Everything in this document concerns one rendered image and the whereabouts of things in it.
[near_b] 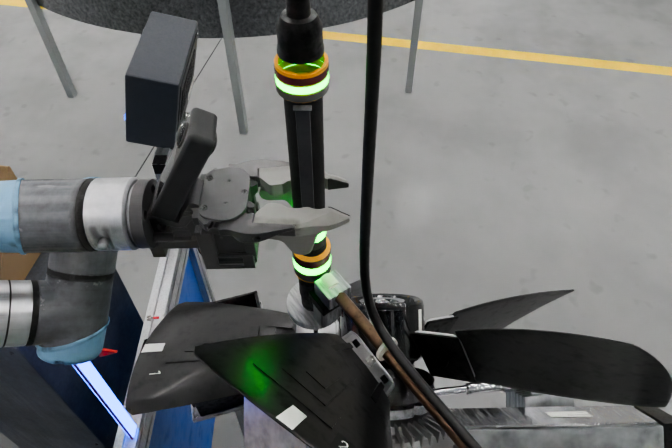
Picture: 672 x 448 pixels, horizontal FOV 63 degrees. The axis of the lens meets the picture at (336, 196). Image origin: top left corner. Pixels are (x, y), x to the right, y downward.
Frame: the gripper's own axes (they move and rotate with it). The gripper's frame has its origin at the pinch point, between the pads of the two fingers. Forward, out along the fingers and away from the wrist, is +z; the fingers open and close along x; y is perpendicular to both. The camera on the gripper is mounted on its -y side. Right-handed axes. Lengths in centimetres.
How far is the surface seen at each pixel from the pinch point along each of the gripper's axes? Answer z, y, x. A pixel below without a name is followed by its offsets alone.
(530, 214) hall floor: 90, 151, -126
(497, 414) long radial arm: 22.7, 39.4, 7.1
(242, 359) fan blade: -9.2, 8.2, 13.2
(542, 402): 31, 42, 4
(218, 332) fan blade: -17.7, 32.7, -3.2
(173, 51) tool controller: -35, 26, -69
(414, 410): 10.0, 33.1, 8.7
